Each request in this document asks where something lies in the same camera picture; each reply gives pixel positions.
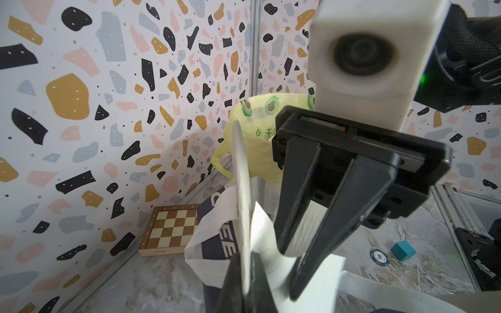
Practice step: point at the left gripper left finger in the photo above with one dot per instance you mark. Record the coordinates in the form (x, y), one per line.
(231, 296)

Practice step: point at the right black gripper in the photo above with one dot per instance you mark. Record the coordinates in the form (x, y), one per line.
(360, 173)

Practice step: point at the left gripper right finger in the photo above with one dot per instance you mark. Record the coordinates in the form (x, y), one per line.
(260, 298)

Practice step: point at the navy tote bag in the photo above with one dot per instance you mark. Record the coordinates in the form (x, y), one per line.
(214, 242)

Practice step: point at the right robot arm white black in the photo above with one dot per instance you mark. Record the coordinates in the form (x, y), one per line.
(463, 69)

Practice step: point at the white plastic trash bin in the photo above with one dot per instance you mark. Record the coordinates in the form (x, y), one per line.
(267, 194)

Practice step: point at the wooden checkerboard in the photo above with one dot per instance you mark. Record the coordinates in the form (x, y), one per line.
(169, 230)

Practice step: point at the yellow-green bin liner bag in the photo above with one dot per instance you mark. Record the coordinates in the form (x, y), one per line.
(256, 116)

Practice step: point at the small teal cube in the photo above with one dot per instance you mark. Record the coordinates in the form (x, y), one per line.
(403, 251)

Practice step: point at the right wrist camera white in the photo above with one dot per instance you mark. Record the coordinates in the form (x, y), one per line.
(366, 58)

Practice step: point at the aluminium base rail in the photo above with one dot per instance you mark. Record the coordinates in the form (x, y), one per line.
(470, 211)

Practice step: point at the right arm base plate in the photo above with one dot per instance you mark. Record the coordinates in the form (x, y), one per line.
(483, 257)

